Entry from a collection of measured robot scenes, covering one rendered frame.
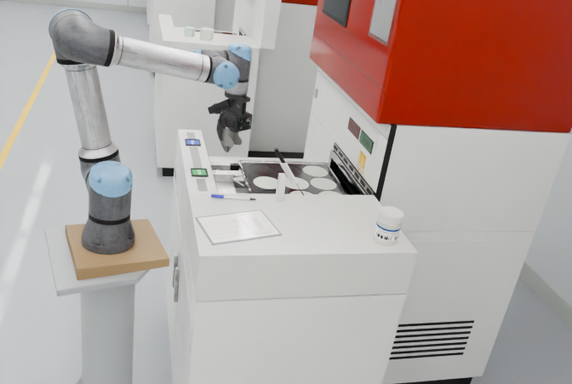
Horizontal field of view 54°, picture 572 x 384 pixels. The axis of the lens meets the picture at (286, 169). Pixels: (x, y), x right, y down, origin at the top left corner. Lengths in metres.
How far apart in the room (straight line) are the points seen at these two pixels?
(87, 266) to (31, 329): 1.19
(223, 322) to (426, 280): 0.91
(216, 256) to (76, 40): 0.64
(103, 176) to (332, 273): 0.69
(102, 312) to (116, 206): 0.34
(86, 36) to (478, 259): 1.59
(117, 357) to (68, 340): 0.81
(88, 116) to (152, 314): 1.36
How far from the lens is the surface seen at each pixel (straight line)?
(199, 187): 1.84
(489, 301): 2.47
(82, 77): 1.66
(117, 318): 1.83
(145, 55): 1.54
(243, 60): 1.76
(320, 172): 2.20
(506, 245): 2.34
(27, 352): 2.69
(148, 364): 2.58
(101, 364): 1.94
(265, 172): 2.13
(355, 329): 1.77
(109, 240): 1.68
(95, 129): 1.71
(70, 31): 1.53
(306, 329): 1.71
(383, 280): 1.69
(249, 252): 1.52
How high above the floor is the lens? 1.79
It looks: 24 degrees down
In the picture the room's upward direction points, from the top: 8 degrees clockwise
